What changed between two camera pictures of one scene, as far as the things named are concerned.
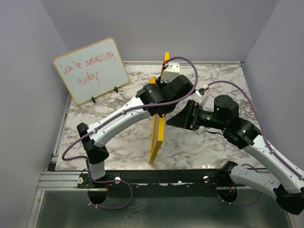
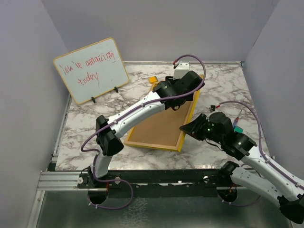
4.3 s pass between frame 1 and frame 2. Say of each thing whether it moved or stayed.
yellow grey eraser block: stayed
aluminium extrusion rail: stayed
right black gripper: moved
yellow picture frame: moved
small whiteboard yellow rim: stayed
